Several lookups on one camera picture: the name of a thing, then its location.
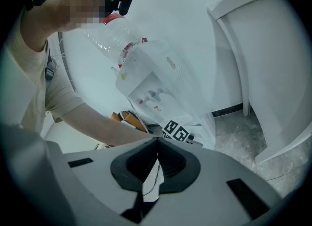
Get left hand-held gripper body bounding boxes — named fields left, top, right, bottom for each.
left=162, top=120, right=203, bottom=147

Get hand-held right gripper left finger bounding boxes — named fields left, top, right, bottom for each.
left=63, top=137, right=159, bottom=226

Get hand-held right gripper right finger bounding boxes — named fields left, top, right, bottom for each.
left=143, top=138, right=284, bottom=226

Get white water dispenser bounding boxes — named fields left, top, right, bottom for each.
left=114, top=40, right=216, bottom=147

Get person's left forearm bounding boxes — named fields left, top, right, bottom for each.
left=45, top=103, right=156, bottom=147

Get clear water bottle red label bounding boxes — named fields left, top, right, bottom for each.
left=81, top=14, right=148, bottom=67

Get white sink vanity cabinet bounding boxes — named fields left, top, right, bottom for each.
left=206, top=0, right=312, bottom=164

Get black blanket white scalloped stripes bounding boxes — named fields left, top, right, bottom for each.
left=118, top=109, right=137, bottom=129

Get orange sofa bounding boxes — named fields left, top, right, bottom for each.
left=109, top=109, right=147, bottom=133

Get person's beige shirt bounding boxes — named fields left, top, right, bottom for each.
left=4, top=7, right=86, bottom=138

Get person's head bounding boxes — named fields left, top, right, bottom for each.
left=20, top=0, right=109, bottom=52

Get black harness strap buckle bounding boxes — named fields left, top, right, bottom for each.
left=43, top=49, right=56, bottom=83

